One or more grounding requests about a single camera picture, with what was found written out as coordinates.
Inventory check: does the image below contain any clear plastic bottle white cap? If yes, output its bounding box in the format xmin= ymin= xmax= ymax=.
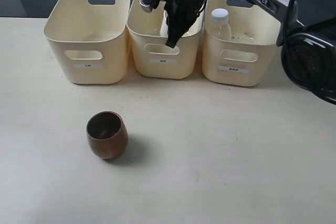
xmin=210 ymin=8 xmax=231 ymax=41

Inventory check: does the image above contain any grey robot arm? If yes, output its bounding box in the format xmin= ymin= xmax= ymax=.
xmin=165 ymin=0 xmax=335 ymax=104

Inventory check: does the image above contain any black cable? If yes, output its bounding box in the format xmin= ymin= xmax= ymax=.
xmin=275 ymin=0 xmax=301 ymax=48

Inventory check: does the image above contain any middle cream plastic bin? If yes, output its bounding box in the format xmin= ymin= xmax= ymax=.
xmin=127 ymin=0 xmax=204 ymax=79

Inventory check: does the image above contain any right cream plastic bin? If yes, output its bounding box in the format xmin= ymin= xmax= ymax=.
xmin=202 ymin=0 xmax=280 ymax=87

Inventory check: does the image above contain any cream plastic bin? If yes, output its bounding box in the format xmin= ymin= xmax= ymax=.
xmin=202 ymin=0 xmax=280 ymax=87
xmin=44 ymin=0 xmax=130 ymax=84
xmin=127 ymin=0 xmax=204 ymax=79

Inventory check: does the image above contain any left cream plastic bin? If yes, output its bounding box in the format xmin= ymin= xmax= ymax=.
xmin=44 ymin=0 xmax=130 ymax=84

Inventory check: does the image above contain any white paper cup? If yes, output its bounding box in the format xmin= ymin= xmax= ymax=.
xmin=160 ymin=11 xmax=168 ymax=38

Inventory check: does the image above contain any brown wooden cup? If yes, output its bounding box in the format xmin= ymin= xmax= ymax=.
xmin=86 ymin=111 xmax=129 ymax=159

